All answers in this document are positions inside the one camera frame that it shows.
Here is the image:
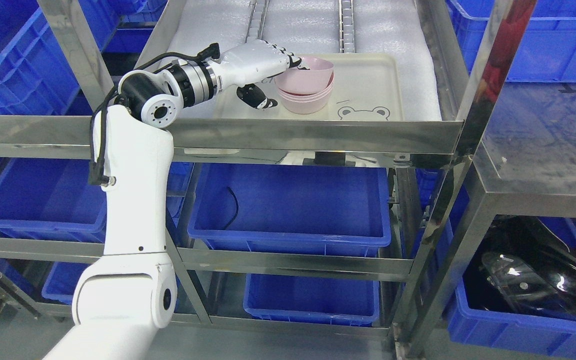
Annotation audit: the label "steel table frame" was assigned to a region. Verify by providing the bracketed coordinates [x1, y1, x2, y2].
[396, 83, 576, 360]

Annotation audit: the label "black motorcycle helmet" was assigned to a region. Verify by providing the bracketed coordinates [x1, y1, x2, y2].
[462, 215, 576, 321]

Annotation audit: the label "blue crate holding helmet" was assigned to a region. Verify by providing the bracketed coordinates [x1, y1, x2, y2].
[443, 217, 576, 359]

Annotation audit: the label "blue crate shelf left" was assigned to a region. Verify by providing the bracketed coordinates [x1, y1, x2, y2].
[0, 158, 106, 243]

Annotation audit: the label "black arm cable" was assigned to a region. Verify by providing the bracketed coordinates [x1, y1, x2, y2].
[88, 43, 221, 187]

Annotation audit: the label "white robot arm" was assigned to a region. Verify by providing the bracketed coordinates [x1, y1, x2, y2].
[45, 58, 220, 360]

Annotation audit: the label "steel shelf rack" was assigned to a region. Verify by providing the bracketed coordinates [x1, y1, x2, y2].
[0, 0, 539, 360]

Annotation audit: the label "blue crate shelf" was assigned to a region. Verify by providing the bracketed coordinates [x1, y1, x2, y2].
[0, 158, 106, 243]
[243, 273, 381, 327]

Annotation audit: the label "pink ikea bowl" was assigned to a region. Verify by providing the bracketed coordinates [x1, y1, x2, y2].
[274, 55, 335, 95]

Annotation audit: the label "blue crate under tray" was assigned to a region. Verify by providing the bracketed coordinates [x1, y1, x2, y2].
[187, 163, 393, 258]

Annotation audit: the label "blue crate shelf bottom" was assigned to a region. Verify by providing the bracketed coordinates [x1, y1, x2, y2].
[243, 273, 381, 327]

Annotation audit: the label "stacked pink bowls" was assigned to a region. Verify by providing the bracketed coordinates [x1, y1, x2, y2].
[275, 73, 335, 115]

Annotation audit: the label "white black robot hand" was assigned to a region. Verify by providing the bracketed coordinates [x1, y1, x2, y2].
[206, 39, 311, 110]

